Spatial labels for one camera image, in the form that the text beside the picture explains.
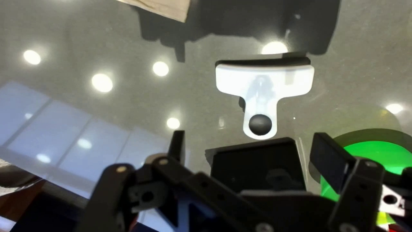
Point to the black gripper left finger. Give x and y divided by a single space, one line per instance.
187 202

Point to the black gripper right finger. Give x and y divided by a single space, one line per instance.
268 164

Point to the white plastic clip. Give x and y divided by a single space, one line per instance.
262 85

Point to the small green bowl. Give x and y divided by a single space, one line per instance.
334 158

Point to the white paper napkin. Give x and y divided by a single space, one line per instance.
172 10

